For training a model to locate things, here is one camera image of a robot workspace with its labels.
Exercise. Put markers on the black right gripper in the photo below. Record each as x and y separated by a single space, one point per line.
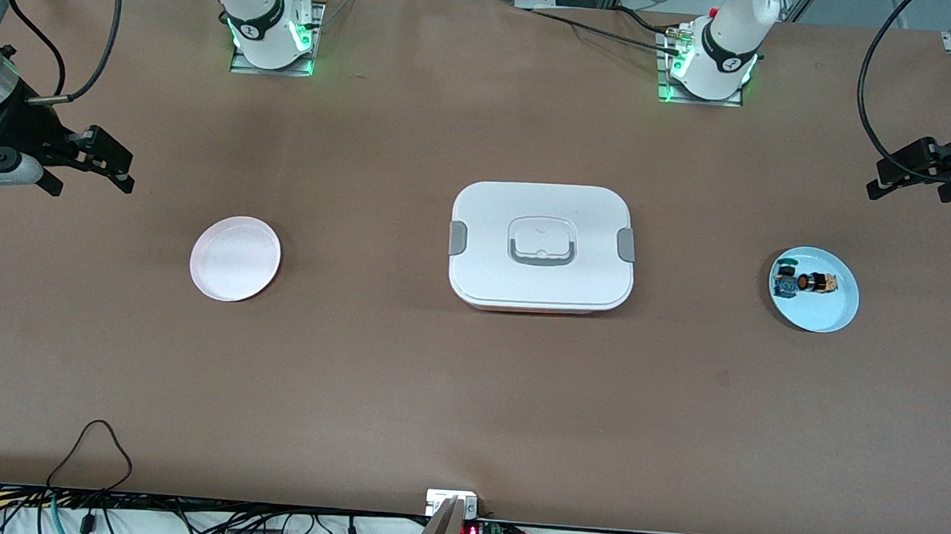
20 126

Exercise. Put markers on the orange and black switch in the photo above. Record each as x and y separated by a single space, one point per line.
818 282

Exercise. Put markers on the pink round plate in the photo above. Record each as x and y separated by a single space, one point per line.
231 262

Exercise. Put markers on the light blue round plate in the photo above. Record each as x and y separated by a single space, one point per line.
823 310

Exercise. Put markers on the white lidded container grey latches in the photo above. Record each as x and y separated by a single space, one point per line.
523 290

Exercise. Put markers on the small white box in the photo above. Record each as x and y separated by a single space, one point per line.
440 499

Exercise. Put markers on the blue switch with green cap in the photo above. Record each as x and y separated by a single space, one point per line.
784 286

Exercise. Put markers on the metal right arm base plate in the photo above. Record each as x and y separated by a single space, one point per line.
316 55

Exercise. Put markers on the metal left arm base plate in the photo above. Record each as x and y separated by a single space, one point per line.
696 101

